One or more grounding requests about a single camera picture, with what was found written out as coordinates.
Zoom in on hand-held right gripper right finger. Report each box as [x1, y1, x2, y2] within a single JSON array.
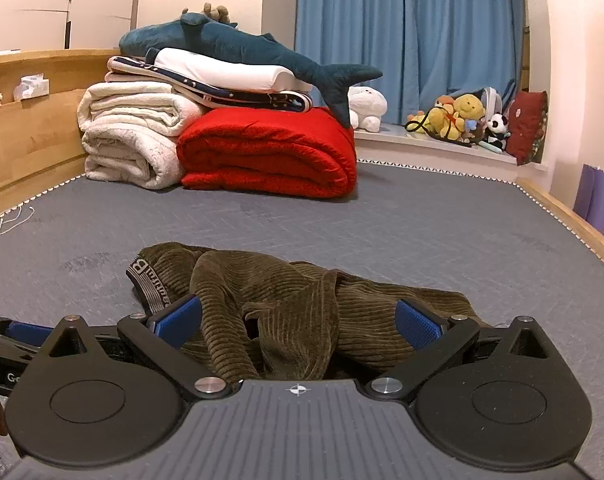
[[367, 297, 563, 403]]

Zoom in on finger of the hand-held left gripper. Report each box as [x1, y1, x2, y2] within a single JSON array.
[[0, 310, 55, 348]]

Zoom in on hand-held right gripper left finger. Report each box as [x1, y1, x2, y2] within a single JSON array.
[[42, 294, 233, 402]]

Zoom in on olive corduroy pants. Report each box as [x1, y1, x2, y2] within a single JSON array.
[[126, 242, 493, 382]]

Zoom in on white window ledge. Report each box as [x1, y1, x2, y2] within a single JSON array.
[[354, 122, 548, 172]]

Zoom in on white folded blanket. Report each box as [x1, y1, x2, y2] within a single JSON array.
[[76, 81, 205, 190]]

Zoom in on red folded blanket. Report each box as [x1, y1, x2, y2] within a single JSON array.
[[176, 107, 358, 199]]

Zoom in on yellow orange plush toy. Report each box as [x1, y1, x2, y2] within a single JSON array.
[[407, 101, 460, 136]]

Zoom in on panda plush toy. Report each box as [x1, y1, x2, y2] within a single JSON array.
[[484, 112, 511, 151]]

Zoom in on purple mat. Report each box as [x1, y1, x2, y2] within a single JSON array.
[[573, 162, 604, 235]]

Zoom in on yellow bear plush toy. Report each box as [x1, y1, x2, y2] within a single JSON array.
[[453, 93, 486, 122]]

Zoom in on white plush toy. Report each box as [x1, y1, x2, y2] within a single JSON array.
[[347, 86, 388, 131]]

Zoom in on red cushion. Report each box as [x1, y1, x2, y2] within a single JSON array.
[[504, 90, 550, 167]]

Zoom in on navy star-print blanket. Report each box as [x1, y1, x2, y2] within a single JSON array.
[[105, 55, 314, 113]]

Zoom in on tissue box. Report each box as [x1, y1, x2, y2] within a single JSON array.
[[13, 74, 50, 101]]

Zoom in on white pillow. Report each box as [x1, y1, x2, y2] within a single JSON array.
[[146, 47, 313, 94]]

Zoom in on blue shark plush toy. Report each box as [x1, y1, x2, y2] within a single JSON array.
[[118, 12, 384, 129]]

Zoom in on blue curtain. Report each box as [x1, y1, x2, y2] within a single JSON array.
[[294, 0, 528, 126]]

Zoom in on brown plush toy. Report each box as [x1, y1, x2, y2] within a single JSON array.
[[182, 2, 231, 25]]

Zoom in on white wardrobe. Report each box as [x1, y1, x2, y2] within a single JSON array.
[[0, 0, 144, 59]]

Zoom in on white string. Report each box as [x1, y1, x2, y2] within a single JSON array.
[[0, 199, 36, 241]]

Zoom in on wooden bed frame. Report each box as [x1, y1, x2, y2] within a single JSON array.
[[0, 49, 604, 281]]

